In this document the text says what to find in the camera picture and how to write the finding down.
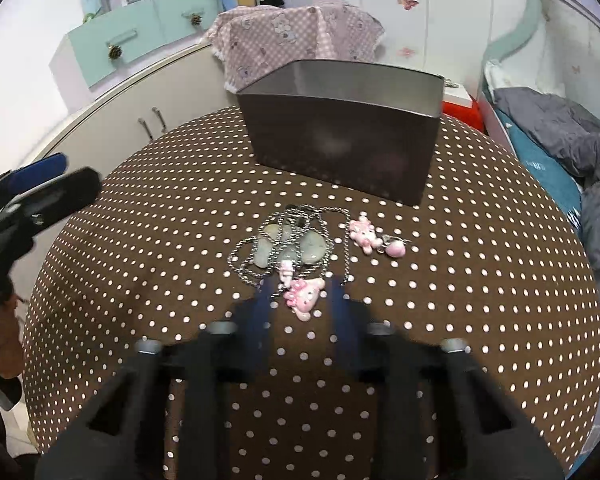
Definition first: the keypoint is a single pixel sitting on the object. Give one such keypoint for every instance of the dark metal box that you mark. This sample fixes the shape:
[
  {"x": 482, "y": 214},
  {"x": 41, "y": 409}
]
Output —
[{"x": 340, "y": 145}]

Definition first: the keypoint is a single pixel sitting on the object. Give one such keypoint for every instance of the grey duvet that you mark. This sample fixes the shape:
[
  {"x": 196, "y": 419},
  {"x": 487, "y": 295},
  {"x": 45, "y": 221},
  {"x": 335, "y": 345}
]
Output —
[{"x": 555, "y": 130}]

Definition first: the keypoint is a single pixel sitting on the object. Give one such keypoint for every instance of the faded pink butterfly sticker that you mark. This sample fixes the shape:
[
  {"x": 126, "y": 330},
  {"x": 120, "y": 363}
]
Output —
[{"x": 406, "y": 51}]

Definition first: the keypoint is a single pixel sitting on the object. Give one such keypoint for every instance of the bear print checked cloth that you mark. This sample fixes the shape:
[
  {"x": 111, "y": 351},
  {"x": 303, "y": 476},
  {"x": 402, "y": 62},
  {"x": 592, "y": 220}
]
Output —
[{"x": 290, "y": 30}]

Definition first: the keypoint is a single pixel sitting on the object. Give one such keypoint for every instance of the teal bed sheet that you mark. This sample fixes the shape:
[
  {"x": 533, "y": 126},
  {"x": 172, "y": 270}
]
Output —
[{"x": 540, "y": 170}]

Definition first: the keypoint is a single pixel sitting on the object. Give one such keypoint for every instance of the pink bunny pendant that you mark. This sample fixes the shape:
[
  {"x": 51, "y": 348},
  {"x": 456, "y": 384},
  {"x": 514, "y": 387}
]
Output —
[{"x": 305, "y": 295}]

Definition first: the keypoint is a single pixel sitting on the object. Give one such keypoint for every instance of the white wardrobe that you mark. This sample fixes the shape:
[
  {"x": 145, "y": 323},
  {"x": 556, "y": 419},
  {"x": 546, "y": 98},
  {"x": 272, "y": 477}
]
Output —
[{"x": 440, "y": 25}]

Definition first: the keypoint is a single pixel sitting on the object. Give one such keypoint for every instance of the brown polka dot tablecloth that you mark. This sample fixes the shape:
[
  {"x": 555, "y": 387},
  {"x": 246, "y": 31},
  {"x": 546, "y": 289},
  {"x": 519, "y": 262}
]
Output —
[{"x": 480, "y": 285}]

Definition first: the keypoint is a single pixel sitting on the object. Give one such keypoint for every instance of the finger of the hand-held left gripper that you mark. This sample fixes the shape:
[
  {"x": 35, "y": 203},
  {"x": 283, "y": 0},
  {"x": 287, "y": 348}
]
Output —
[
  {"x": 45, "y": 167},
  {"x": 65, "y": 192}
]

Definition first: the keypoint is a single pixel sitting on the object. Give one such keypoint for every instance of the red storage box white lid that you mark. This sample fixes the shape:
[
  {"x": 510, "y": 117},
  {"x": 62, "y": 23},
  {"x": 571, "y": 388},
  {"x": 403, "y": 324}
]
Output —
[{"x": 460, "y": 112}]

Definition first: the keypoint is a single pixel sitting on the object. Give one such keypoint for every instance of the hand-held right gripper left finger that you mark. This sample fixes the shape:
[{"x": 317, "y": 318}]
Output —
[{"x": 262, "y": 310}]

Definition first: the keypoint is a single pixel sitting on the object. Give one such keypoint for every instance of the green plant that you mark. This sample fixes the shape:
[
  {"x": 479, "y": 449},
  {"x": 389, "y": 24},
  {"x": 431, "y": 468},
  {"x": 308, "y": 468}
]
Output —
[{"x": 89, "y": 16}]

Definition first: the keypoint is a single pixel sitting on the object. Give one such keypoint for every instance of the white low cabinet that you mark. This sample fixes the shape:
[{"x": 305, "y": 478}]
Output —
[{"x": 130, "y": 105}]

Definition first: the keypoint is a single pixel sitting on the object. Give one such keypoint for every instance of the pine cone drawer knob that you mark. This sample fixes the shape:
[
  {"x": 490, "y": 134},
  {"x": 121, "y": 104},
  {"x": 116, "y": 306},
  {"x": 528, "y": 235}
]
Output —
[
  {"x": 114, "y": 52},
  {"x": 196, "y": 19}
]

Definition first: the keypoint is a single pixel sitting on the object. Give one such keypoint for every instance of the teal bunk bed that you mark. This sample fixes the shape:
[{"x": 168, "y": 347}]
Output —
[{"x": 520, "y": 25}]

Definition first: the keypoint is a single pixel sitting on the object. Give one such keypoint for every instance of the teal drawer step cabinet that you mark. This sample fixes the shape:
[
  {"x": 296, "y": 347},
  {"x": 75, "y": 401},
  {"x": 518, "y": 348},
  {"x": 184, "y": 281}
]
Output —
[{"x": 95, "y": 55}]

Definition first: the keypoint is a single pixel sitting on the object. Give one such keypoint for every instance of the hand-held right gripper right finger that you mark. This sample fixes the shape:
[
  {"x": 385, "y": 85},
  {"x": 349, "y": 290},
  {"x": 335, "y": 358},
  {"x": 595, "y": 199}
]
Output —
[{"x": 342, "y": 320}]

